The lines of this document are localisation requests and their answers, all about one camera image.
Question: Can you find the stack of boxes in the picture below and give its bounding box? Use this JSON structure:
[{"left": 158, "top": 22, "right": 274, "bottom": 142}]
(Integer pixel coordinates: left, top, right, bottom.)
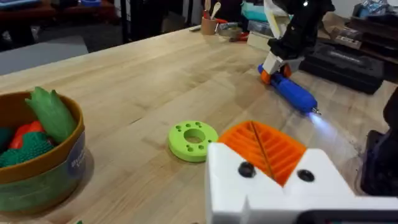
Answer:
[{"left": 241, "top": 1, "right": 274, "bottom": 51}]

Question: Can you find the blue electric screwdriver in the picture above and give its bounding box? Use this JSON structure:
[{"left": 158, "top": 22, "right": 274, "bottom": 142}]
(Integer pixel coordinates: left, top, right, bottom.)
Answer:
[{"left": 257, "top": 63, "right": 322, "bottom": 116}]

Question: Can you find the cardboard box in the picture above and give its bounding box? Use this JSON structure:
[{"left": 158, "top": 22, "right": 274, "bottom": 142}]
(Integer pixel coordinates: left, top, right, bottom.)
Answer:
[{"left": 318, "top": 12, "right": 364, "bottom": 50}]

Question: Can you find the right wrist upright plate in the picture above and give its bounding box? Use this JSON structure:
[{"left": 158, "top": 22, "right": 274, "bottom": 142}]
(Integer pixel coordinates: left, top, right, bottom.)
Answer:
[{"left": 263, "top": 0, "right": 292, "bottom": 40}]

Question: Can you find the black tool case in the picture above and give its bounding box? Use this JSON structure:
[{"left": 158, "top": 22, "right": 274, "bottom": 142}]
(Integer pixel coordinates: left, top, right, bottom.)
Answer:
[{"left": 298, "top": 41, "right": 386, "bottom": 95}]

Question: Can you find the brown green tub with toys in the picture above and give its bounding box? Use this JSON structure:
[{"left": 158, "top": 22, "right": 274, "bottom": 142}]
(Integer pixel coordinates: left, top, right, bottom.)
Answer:
[{"left": 0, "top": 86, "right": 87, "bottom": 216}]

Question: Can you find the wooden cup with utensils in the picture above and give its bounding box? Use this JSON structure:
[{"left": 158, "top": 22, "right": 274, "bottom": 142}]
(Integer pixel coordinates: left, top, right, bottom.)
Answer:
[{"left": 200, "top": 0, "right": 222, "bottom": 36}]

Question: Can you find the green disc with holes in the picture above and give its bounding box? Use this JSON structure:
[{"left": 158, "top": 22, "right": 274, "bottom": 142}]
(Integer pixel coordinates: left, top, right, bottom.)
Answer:
[{"left": 168, "top": 120, "right": 220, "bottom": 164}]

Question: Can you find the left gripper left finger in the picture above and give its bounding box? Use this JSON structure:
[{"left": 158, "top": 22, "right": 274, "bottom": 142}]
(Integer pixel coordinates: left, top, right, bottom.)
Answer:
[{"left": 204, "top": 121, "right": 283, "bottom": 224}]

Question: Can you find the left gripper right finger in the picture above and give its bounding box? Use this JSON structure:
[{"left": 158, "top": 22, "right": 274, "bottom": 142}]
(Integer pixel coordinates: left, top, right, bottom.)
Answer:
[{"left": 251, "top": 121, "right": 356, "bottom": 200}]

